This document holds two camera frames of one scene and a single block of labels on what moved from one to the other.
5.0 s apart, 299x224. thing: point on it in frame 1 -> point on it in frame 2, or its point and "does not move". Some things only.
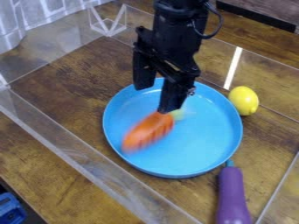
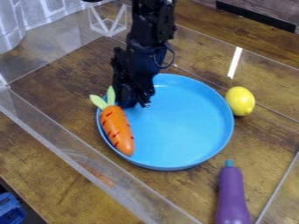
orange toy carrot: [149, 132] -> [115, 122]
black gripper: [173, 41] -> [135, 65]
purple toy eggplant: [233, 210] does not move
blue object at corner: [14, 212] does not move
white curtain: [23, 14] does not move
